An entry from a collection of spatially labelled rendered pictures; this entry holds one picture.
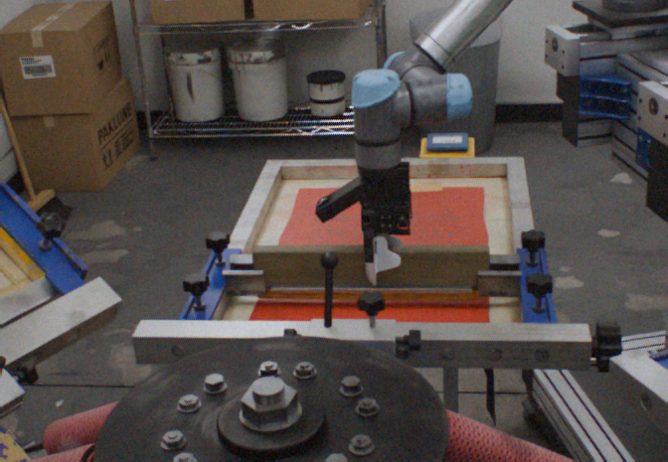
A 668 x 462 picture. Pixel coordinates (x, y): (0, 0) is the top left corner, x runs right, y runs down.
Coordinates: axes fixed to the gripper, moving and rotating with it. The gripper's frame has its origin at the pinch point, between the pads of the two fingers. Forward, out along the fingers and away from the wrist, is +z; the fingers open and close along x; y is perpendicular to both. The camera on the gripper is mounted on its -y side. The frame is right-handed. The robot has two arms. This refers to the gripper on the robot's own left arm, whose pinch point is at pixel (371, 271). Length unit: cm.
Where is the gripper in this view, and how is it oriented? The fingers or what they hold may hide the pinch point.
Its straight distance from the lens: 174.1
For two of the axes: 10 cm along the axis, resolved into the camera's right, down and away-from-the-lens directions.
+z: 0.6, 9.1, 4.1
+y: 9.9, -0.1, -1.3
